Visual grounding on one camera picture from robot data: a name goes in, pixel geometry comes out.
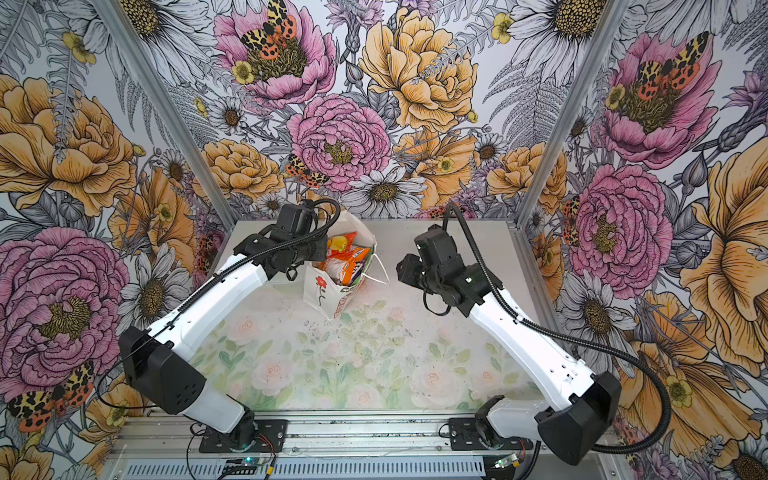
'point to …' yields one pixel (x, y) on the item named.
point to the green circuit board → (243, 466)
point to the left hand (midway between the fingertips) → (317, 251)
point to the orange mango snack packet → (346, 269)
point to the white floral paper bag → (321, 291)
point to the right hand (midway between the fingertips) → (404, 280)
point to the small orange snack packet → (339, 246)
